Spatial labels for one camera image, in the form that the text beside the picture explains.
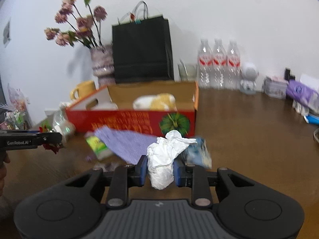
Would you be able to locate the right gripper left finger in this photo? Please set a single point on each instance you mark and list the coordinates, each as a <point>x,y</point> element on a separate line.
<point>121,179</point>

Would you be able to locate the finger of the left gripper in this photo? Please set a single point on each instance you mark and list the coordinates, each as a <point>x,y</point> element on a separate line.
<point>34,136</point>

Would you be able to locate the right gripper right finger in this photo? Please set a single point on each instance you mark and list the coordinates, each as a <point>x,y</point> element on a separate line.
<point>196,178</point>

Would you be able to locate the red artificial flower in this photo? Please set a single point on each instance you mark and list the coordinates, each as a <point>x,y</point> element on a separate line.
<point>52,140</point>

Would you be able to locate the blue patterned sock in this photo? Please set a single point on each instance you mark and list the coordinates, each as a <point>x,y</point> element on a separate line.
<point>197,154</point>

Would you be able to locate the clear plastic bottle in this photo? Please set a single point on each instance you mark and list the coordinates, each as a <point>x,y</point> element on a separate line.
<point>62,125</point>

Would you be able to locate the purple cloth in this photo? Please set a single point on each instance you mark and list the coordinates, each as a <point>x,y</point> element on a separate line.
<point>128,145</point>

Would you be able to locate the green tissue pack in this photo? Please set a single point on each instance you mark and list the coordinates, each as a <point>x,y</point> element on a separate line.
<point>99,149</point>

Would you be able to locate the white tissue paper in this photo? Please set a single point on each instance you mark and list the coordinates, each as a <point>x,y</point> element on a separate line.
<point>161,155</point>

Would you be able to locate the yellow mug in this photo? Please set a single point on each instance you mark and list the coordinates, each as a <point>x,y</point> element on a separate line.
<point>83,89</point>

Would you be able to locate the red cardboard box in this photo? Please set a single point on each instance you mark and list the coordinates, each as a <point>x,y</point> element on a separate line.
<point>126,107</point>

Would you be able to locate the white plush toy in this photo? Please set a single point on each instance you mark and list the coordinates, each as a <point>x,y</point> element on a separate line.
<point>159,102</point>

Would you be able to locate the purple ceramic vase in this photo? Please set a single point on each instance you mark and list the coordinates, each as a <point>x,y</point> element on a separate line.
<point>103,64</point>

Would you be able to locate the glass cup with spoon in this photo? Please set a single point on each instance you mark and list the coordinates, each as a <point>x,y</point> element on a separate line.
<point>187,72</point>

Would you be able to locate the water bottle left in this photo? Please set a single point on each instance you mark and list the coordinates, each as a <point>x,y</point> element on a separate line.
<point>205,63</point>

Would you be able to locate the water bottle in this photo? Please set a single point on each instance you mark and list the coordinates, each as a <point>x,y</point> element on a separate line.
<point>233,64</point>
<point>219,63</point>
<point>205,63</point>

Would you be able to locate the white astronaut figure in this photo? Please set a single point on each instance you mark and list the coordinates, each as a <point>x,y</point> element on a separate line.
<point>249,74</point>

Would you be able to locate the water bottle right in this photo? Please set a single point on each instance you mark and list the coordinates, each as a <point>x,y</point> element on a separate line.
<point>233,64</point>

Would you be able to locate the water bottle middle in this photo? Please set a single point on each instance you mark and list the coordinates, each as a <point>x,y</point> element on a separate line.
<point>219,63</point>

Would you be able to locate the black paper bag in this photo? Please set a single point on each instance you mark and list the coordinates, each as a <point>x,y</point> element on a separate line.
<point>141,46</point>

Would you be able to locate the dried pink roses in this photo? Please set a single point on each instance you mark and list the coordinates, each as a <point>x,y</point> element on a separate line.
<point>85,23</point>

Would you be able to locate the purple tissue pack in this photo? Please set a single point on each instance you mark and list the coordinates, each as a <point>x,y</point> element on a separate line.
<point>303,95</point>

